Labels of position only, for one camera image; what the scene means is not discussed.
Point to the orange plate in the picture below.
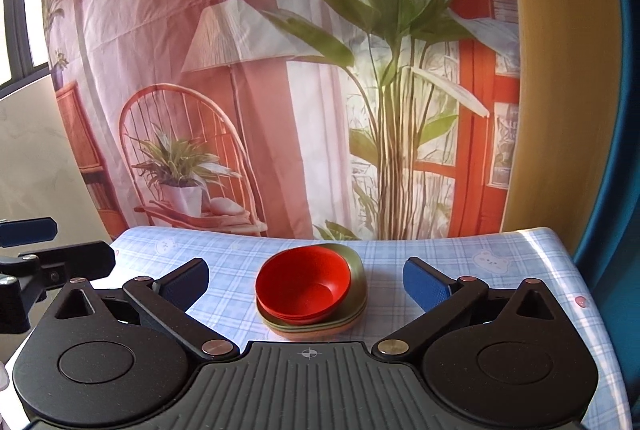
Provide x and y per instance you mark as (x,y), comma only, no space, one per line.
(310,336)

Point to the white marble panel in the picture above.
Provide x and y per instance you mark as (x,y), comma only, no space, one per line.
(45,159)

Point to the blue curtain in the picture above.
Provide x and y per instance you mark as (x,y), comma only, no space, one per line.
(617,134)

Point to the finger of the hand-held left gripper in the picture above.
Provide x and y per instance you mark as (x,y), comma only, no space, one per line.
(27,231)
(80,260)

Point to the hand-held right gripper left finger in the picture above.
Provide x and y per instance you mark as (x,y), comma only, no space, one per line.
(184,282)

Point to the green plate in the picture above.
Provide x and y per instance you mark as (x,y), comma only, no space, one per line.
(345,324)
(358,280)

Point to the red bowl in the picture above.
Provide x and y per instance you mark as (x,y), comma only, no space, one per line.
(300,323)
(300,318)
(300,280)

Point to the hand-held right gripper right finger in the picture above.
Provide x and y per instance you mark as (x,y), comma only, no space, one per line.
(425,282)

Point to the dark window frame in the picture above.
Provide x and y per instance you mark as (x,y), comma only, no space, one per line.
(20,9)

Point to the blue checked tablecloth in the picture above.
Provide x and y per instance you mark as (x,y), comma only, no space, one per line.
(390,250)

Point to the printed backdrop cloth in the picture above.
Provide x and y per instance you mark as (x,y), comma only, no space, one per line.
(300,109)

